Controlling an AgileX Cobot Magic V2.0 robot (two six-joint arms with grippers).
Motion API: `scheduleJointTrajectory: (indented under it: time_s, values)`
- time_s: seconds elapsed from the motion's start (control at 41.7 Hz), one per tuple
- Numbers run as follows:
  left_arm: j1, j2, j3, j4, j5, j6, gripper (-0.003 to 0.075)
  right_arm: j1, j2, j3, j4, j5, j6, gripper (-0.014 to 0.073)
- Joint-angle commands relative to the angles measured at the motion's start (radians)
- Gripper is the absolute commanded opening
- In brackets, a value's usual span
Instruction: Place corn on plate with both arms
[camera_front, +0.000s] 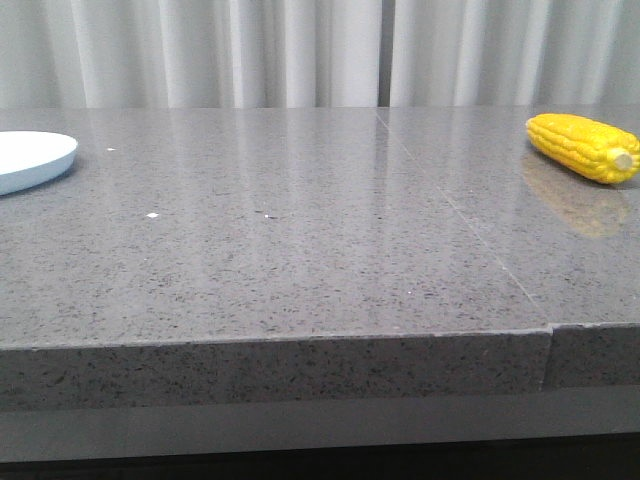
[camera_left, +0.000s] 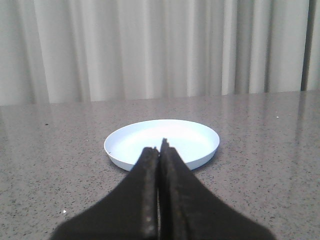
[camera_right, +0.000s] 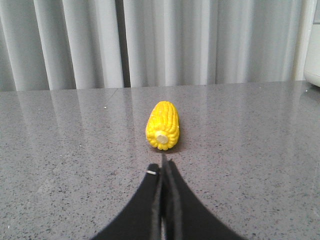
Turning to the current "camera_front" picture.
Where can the light blue round plate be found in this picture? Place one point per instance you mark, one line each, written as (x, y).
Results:
(30, 158)

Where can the yellow plastic corn cob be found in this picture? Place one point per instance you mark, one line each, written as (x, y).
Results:
(594, 150)

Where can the white pleated curtain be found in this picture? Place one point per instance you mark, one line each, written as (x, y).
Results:
(247, 54)

